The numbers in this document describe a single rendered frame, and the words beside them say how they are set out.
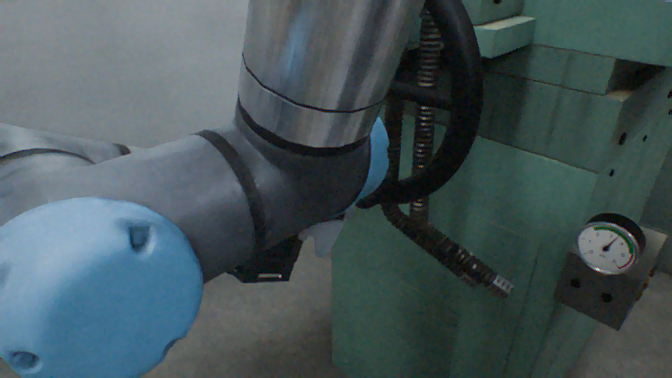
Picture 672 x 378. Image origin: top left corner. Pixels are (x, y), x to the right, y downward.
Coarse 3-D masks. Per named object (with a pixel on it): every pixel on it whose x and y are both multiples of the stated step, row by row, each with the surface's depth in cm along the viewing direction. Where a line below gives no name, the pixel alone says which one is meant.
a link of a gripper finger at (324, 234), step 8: (352, 208) 46; (344, 216) 44; (352, 216) 47; (320, 224) 44; (328, 224) 45; (336, 224) 46; (304, 232) 42; (312, 232) 43; (320, 232) 44; (328, 232) 45; (336, 232) 46; (320, 240) 45; (328, 240) 46; (320, 248) 45; (328, 248) 46; (320, 256) 46
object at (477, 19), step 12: (468, 0) 46; (480, 0) 45; (492, 0) 46; (504, 0) 48; (516, 0) 50; (420, 12) 50; (468, 12) 47; (480, 12) 46; (492, 12) 47; (504, 12) 49; (516, 12) 51; (480, 24) 47
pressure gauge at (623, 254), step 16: (592, 224) 48; (608, 224) 47; (624, 224) 47; (576, 240) 50; (592, 240) 49; (608, 240) 48; (624, 240) 47; (640, 240) 47; (592, 256) 50; (608, 256) 49; (624, 256) 48; (640, 256) 47; (608, 272) 49; (624, 272) 48
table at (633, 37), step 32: (544, 0) 50; (576, 0) 48; (608, 0) 46; (640, 0) 44; (416, 32) 52; (480, 32) 46; (512, 32) 48; (544, 32) 51; (576, 32) 49; (608, 32) 47; (640, 32) 45
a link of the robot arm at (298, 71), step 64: (256, 0) 19; (320, 0) 17; (384, 0) 17; (256, 64) 20; (320, 64) 19; (384, 64) 20; (256, 128) 22; (320, 128) 21; (384, 128) 28; (256, 192) 22; (320, 192) 25
